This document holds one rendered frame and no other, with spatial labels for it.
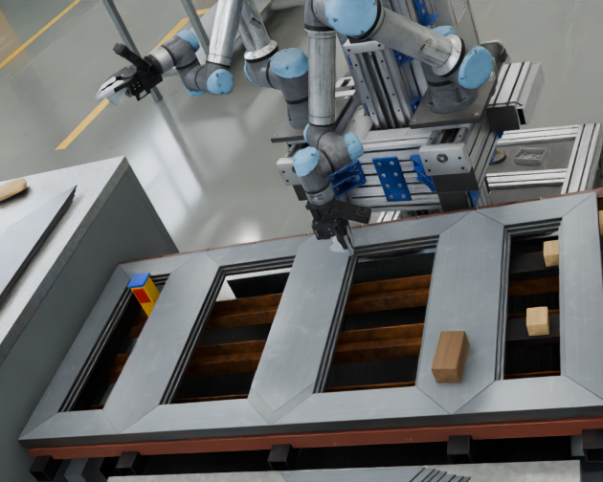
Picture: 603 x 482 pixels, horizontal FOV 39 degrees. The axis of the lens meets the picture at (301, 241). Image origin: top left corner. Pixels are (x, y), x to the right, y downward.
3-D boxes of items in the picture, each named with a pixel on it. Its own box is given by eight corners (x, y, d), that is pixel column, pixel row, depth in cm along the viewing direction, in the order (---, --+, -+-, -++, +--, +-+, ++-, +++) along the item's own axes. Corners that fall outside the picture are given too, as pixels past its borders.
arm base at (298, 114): (300, 106, 289) (289, 81, 284) (339, 101, 281) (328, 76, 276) (282, 131, 279) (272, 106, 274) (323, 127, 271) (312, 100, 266)
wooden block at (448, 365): (461, 383, 192) (456, 368, 189) (435, 383, 195) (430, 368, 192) (470, 344, 200) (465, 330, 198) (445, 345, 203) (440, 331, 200)
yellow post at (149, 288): (169, 329, 277) (144, 287, 266) (157, 331, 279) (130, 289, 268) (175, 318, 281) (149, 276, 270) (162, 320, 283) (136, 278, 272)
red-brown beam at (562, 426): (617, 433, 178) (614, 415, 175) (34, 460, 238) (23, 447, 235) (614, 400, 185) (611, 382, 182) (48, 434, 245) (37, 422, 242)
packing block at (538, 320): (549, 334, 204) (547, 322, 202) (528, 336, 206) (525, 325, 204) (549, 317, 208) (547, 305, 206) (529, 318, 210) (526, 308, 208)
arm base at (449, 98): (435, 90, 264) (427, 62, 259) (482, 83, 256) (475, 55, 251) (422, 116, 254) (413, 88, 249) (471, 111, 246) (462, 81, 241)
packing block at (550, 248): (566, 264, 221) (563, 253, 219) (546, 267, 223) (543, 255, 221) (565, 250, 225) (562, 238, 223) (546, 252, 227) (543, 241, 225)
